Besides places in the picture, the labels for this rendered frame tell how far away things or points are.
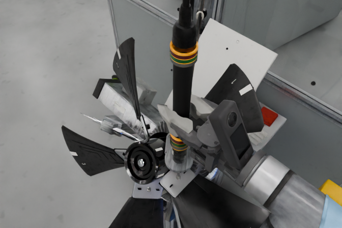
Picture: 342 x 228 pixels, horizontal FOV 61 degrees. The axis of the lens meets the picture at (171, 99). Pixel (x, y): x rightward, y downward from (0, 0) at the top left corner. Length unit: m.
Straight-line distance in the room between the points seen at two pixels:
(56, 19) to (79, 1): 0.39
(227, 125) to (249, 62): 0.52
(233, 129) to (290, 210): 0.15
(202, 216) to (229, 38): 0.55
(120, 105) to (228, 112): 0.67
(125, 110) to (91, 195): 1.19
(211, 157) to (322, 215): 0.18
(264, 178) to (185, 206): 0.36
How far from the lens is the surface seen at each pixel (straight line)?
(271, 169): 0.50
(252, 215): 0.83
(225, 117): 0.45
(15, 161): 2.47
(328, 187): 1.07
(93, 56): 3.00
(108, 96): 1.11
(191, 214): 0.81
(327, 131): 1.43
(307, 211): 0.50
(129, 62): 0.84
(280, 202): 0.50
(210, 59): 1.00
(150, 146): 0.79
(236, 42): 0.98
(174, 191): 0.82
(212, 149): 0.51
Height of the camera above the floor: 1.95
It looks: 51 degrees down
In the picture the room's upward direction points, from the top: straight up
